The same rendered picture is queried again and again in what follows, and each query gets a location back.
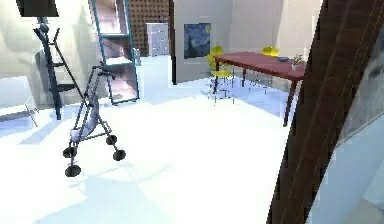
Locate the blue night sky painting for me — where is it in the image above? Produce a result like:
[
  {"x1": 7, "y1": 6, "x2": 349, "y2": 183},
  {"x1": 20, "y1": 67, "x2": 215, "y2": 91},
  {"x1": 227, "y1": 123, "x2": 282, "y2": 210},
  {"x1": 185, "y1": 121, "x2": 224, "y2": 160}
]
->
[{"x1": 183, "y1": 22, "x2": 212, "y2": 60}]

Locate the white chest of drawers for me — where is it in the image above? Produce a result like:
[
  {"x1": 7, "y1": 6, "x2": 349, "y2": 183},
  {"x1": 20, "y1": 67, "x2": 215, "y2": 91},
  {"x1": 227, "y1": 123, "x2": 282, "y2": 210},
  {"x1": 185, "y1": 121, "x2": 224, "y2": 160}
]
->
[{"x1": 145, "y1": 22, "x2": 170, "y2": 58}]

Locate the dark red dining table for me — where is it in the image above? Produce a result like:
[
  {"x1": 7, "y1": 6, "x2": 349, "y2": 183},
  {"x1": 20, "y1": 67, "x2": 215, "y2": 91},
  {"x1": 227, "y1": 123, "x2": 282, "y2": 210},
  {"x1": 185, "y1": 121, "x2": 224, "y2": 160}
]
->
[{"x1": 213, "y1": 51, "x2": 307, "y2": 128}]

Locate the grey folding baby stroller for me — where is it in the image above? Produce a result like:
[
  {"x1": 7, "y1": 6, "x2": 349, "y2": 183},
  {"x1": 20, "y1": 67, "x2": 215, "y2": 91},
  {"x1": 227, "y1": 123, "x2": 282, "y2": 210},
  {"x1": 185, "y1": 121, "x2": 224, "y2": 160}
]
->
[{"x1": 62, "y1": 62, "x2": 127, "y2": 178}]

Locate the small potted house plant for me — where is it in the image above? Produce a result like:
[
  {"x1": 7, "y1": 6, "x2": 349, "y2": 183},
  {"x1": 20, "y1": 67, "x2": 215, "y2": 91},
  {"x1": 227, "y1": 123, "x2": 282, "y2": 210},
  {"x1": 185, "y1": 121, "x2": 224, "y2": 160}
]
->
[{"x1": 290, "y1": 54, "x2": 305, "y2": 72}]

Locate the dark brown wooden door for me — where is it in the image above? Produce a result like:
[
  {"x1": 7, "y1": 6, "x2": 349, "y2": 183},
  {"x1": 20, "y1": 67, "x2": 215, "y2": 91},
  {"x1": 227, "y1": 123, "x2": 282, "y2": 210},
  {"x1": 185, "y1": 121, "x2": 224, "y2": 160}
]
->
[{"x1": 265, "y1": 0, "x2": 384, "y2": 224}]

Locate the black ladder shelf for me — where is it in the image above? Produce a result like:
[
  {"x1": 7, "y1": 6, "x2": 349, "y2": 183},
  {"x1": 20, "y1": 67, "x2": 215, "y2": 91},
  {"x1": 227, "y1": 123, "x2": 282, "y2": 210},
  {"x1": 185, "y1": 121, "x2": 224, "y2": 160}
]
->
[{"x1": 32, "y1": 17, "x2": 85, "y2": 121}]

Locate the white low table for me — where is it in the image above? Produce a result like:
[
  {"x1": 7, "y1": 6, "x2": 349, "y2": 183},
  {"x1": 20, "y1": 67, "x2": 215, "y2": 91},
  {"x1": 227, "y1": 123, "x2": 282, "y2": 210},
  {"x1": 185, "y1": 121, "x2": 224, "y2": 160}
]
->
[{"x1": 0, "y1": 75, "x2": 40, "y2": 128}]

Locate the teal frame open shelf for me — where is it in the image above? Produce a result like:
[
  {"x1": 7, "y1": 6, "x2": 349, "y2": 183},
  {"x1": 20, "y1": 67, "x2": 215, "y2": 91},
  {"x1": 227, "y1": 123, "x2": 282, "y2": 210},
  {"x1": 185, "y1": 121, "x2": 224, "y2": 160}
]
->
[{"x1": 88, "y1": 0, "x2": 141, "y2": 106}]

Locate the brown pegboard wall panel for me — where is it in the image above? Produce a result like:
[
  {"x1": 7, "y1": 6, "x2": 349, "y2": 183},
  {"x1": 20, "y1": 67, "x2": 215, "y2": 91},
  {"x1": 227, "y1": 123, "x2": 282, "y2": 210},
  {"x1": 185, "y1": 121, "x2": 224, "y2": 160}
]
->
[{"x1": 128, "y1": 0, "x2": 172, "y2": 57}]

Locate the grey framed wall picture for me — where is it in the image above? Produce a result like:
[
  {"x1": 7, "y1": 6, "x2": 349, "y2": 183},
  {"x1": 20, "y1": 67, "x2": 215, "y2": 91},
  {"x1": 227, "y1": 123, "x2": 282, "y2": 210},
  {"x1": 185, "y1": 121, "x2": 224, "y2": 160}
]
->
[{"x1": 335, "y1": 31, "x2": 384, "y2": 148}]

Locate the black framed wall picture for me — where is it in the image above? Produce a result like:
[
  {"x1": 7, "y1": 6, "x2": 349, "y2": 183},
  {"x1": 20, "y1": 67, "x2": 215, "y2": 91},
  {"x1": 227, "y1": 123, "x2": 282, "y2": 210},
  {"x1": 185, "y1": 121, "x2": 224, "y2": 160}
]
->
[{"x1": 15, "y1": 0, "x2": 60, "y2": 18}]

